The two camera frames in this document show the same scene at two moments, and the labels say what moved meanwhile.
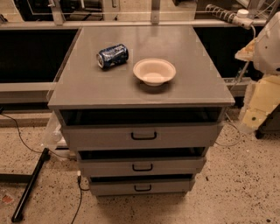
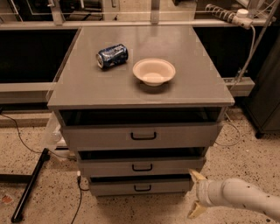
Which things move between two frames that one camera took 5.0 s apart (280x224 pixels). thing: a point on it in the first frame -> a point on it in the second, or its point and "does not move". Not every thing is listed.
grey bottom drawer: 141,185 does not move
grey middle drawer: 136,162 does not move
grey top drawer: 141,128 does not move
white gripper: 268,49 -> 202,191
